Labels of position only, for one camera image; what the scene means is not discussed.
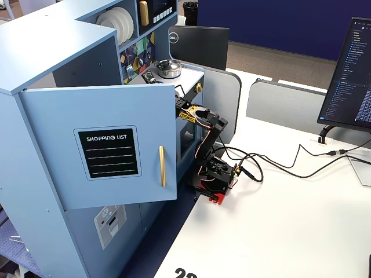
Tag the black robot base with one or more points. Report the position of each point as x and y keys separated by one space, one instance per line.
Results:
x=220 y=173

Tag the gold stove knob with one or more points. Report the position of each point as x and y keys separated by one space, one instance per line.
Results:
x=199 y=87

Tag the blue shopping list cabinet door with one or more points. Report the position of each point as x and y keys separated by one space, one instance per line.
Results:
x=52 y=144

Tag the black Dell monitor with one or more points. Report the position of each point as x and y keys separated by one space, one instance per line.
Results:
x=200 y=46

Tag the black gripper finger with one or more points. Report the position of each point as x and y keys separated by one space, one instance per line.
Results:
x=179 y=103

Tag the dark blue office partition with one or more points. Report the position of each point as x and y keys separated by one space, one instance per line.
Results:
x=275 y=23

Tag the gray desk divider panel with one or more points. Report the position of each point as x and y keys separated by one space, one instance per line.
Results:
x=284 y=107
x=223 y=101

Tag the black number sticker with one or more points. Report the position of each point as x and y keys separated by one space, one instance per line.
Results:
x=185 y=273

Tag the light blue toy kitchen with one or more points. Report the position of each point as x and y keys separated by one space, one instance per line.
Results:
x=43 y=43

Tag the gray flat stand plate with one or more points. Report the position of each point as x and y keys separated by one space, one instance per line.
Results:
x=363 y=173

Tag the monitor showing code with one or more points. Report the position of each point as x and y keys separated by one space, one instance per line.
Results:
x=347 y=72

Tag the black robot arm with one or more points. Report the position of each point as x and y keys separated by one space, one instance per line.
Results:
x=209 y=139

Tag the white toy plate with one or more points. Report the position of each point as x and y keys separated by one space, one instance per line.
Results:
x=120 y=20
x=105 y=21
x=130 y=23

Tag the red table clamp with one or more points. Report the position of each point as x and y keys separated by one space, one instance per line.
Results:
x=218 y=199

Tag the gray metal toy pot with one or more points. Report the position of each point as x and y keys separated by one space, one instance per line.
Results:
x=168 y=69

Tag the black trash bin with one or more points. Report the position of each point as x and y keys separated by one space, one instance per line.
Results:
x=190 y=13

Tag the small black device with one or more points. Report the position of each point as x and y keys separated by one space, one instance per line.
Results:
x=148 y=76

